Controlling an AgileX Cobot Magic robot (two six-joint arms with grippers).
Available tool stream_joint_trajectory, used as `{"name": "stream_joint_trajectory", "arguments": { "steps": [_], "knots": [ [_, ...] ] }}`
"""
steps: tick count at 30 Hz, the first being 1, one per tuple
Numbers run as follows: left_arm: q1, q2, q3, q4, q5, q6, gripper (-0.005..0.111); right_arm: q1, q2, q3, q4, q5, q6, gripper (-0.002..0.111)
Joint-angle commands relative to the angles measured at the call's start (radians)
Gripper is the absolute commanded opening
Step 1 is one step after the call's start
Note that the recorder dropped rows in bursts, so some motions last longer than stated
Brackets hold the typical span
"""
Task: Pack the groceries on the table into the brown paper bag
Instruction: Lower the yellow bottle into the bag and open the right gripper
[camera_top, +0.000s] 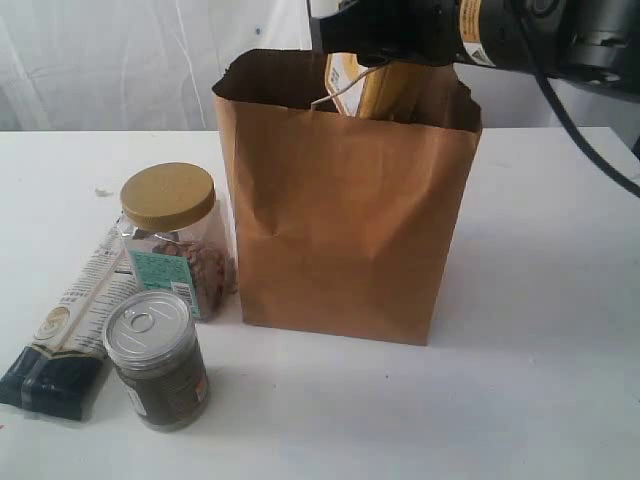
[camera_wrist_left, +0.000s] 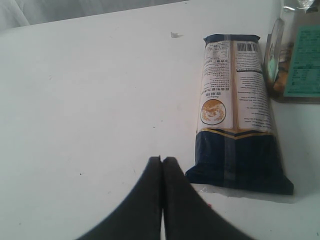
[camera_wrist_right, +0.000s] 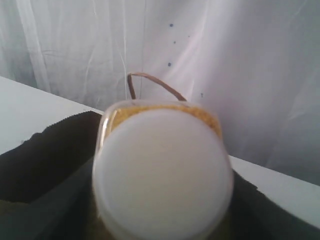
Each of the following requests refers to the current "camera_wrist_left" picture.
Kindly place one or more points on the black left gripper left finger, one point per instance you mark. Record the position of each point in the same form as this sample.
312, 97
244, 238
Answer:
139, 215

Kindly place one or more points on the small white paper scrap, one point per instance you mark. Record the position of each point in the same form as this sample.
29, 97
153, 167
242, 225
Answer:
175, 35

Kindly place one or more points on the white backdrop curtain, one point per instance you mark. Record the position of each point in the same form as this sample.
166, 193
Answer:
20, 13

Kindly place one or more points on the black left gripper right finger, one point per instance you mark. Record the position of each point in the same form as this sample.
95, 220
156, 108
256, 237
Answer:
186, 215

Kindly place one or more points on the blue white spaghetti packet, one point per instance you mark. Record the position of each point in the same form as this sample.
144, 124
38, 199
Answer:
235, 143

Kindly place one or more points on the nut jar with gold lid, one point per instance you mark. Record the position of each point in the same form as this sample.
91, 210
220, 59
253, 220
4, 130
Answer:
292, 53

